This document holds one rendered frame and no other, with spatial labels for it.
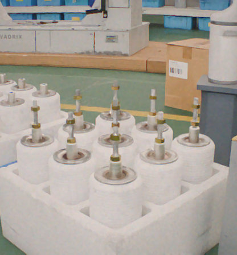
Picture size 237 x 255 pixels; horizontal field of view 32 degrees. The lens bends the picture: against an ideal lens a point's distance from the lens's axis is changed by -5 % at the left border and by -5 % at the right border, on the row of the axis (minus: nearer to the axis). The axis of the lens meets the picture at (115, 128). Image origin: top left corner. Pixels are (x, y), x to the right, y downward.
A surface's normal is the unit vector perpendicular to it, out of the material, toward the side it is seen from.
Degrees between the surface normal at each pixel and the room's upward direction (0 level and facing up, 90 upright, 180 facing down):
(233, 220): 90
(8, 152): 90
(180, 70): 90
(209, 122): 90
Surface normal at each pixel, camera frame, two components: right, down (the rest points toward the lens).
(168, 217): 0.71, 0.24
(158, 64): -0.31, 0.32
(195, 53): -0.67, 0.25
